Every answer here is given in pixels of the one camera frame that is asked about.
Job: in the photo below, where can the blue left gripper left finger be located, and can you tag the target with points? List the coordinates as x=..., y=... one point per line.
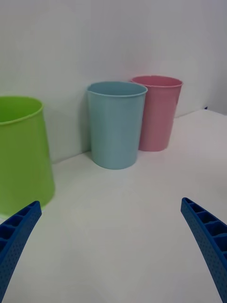
x=16, y=236

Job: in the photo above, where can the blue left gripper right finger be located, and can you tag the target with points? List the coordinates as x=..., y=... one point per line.
x=210, y=239

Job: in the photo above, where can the green plastic bin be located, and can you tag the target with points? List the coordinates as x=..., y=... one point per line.
x=23, y=154

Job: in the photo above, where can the pink plastic bin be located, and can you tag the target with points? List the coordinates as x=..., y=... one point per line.
x=158, y=118

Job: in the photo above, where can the pale blue plastic bin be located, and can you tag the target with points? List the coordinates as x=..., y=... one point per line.
x=116, y=127

